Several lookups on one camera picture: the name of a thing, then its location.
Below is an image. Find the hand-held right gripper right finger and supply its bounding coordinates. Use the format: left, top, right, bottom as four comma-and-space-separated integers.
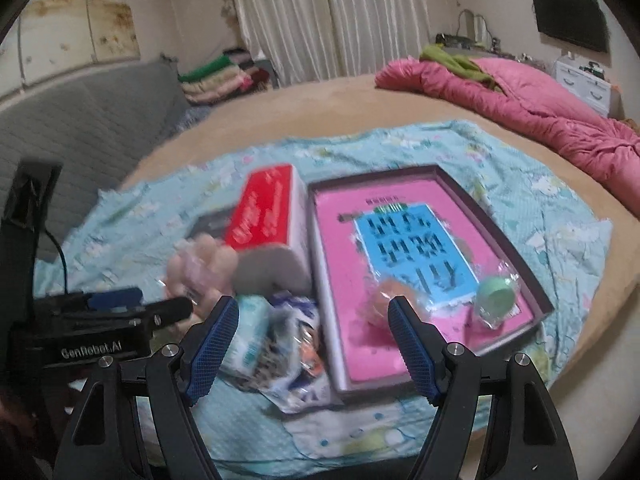
387, 296, 588, 480

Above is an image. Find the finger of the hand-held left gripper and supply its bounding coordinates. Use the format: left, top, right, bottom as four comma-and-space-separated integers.
86, 286, 146, 311
134, 296, 194, 328

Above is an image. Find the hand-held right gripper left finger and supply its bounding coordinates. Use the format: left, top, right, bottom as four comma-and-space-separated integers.
52, 296, 241, 480

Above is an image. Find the beige plush rabbit pink bow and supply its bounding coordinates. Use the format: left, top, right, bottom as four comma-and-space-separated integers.
164, 234, 242, 322

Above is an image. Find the pink lined cardboard box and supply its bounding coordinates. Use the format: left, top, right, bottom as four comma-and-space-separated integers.
306, 164, 555, 394

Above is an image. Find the peach round item in wrap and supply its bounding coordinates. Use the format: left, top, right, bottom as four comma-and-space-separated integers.
361, 279, 417, 337

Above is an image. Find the printed snack packet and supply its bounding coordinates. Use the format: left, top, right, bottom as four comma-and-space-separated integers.
259, 317, 346, 415

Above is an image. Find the green round item in wrap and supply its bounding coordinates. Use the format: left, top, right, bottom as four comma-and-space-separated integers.
471, 259, 524, 330

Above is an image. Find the light blue printed blanket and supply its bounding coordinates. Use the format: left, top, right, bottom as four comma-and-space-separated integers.
34, 119, 614, 461

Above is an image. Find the red and white carton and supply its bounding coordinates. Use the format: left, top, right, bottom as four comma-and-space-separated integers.
224, 162, 314, 295

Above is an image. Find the grey quilted sofa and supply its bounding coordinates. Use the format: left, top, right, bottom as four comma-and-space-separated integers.
0, 56, 192, 272

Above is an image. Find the stack of folded blankets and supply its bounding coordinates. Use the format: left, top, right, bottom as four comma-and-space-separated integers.
177, 49, 274, 107

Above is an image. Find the pink quilt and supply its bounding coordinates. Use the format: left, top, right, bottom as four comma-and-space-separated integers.
374, 56, 640, 202

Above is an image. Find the green cloth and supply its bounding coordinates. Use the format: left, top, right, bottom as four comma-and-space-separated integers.
419, 43, 509, 92

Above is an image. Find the white drawer cabinet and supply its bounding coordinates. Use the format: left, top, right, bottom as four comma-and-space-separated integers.
553, 56, 614, 117

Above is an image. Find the small vanity mirror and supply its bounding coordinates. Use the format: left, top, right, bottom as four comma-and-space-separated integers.
459, 8, 489, 44

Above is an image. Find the white curtain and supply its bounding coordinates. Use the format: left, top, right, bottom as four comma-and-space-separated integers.
224, 0, 432, 89

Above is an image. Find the black cable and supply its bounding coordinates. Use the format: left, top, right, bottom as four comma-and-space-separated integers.
41, 229, 72, 295

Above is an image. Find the wall poster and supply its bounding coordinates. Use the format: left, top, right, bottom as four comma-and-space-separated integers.
19, 0, 142, 69

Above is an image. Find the wall mounted black television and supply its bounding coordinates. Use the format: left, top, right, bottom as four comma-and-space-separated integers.
530, 0, 609, 54

